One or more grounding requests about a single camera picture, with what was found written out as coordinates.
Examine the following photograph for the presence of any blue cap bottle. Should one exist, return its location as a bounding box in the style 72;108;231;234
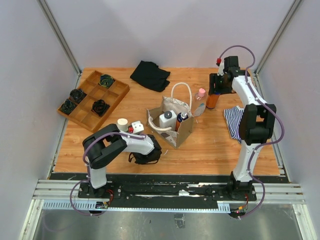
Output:
175;112;189;132

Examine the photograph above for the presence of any black folded cloth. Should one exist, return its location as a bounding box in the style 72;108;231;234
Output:
130;60;171;93

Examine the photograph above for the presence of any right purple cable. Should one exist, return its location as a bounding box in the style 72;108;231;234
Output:
218;44;286;218

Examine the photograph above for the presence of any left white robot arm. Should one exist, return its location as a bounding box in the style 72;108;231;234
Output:
82;123;162;198

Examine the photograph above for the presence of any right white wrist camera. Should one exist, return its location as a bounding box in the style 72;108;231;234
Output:
216;57;225;76

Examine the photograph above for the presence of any white bottle grey cap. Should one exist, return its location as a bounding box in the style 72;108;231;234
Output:
159;110;177;131

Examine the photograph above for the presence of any printed canvas tote bag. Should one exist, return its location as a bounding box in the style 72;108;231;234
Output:
146;82;194;149

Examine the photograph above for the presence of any orange bottle dark cap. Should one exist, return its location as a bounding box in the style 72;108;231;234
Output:
206;92;220;109

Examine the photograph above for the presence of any grey slotted cable duct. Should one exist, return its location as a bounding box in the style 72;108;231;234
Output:
42;200;231;214

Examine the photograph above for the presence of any wooden compartment tray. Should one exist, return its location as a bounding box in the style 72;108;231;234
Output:
57;70;130;133

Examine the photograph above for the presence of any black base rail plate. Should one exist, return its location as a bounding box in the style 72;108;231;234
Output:
69;174;257;208

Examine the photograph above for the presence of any clear bottle pink cap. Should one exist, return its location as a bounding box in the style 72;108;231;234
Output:
192;88;207;117

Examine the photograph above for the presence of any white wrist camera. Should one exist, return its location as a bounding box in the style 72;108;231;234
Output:
216;57;225;76
128;120;145;135

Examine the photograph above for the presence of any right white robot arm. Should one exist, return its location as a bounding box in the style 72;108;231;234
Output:
206;56;277;200

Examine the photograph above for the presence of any blue striped folded cloth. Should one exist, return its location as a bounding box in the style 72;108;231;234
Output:
223;105;244;144

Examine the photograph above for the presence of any cream bottle white cap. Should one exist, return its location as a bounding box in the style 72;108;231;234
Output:
116;118;129;132

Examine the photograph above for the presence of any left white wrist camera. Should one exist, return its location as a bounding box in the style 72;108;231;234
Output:
128;120;145;135

